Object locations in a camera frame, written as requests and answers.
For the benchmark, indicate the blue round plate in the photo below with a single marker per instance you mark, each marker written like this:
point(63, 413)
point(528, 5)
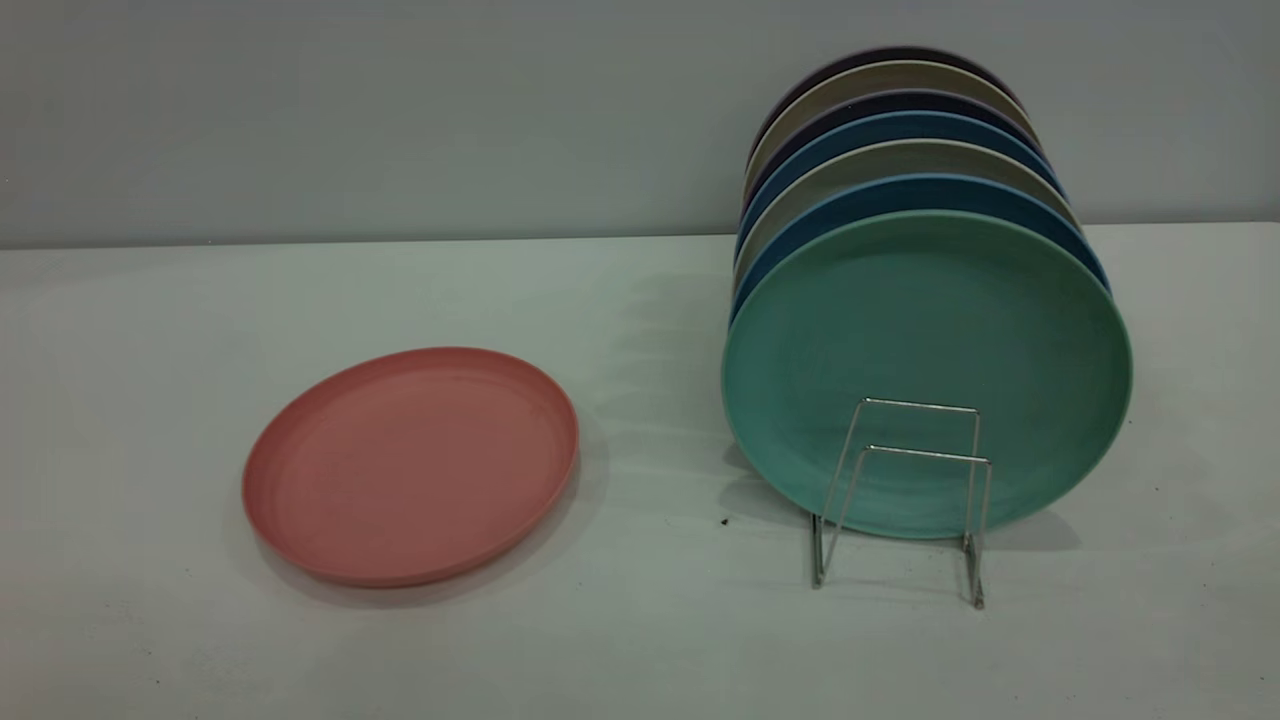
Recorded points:
point(900, 127)
point(920, 195)

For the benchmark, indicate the pink round plate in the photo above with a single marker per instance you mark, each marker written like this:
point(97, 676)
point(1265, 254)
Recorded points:
point(410, 465)

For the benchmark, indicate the beige round plate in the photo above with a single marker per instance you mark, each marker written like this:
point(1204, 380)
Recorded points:
point(900, 158)

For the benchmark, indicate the navy purple round plate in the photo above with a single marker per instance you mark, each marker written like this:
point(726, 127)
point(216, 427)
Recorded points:
point(900, 101)

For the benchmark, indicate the dark purple round plate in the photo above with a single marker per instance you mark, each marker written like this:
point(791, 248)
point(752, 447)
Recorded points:
point(890, 53)

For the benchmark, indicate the cream round plate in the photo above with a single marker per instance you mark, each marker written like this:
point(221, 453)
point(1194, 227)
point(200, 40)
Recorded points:
point(890, 77)

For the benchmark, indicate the green round plate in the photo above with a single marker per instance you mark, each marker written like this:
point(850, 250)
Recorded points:
point(930, 330)

